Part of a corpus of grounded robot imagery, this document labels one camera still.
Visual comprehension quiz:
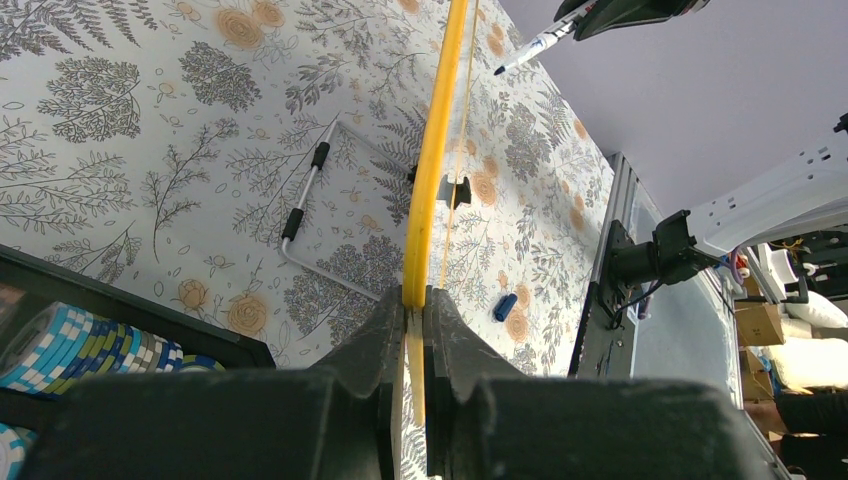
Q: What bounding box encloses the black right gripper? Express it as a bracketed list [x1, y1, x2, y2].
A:
[554, 0, 709, 41]

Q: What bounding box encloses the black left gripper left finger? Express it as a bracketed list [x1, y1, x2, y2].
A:
[19, 287, 404, 479]

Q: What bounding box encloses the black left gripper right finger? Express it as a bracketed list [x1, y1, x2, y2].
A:
[423, 288, 775, 479]

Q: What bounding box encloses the blue white marker pen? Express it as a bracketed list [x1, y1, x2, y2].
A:
[494, 1, 597, 76]

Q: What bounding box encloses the blue marker cap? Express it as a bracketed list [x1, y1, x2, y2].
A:
[492, 293, 518, 323]

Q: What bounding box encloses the yellow framed whiteboard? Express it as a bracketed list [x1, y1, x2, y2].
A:
[401, 1, 479, 426]

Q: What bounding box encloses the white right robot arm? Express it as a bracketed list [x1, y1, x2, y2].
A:
[554, 1, 847, 286]

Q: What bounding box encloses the floral patterned table mat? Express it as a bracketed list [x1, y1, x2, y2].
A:
[1, 1, 611, 376]

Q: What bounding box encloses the blue white chip stack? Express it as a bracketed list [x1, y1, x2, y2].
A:
[1, 302, 185, 398]

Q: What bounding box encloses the black poker chip case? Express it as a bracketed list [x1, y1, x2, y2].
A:
[1, 247, 274, 431]

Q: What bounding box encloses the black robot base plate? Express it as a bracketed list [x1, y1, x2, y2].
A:
[568, 219, 650, 380]

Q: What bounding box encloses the metal whiteboard stand wire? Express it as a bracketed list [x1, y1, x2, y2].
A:
[279, 119, 419, 303]

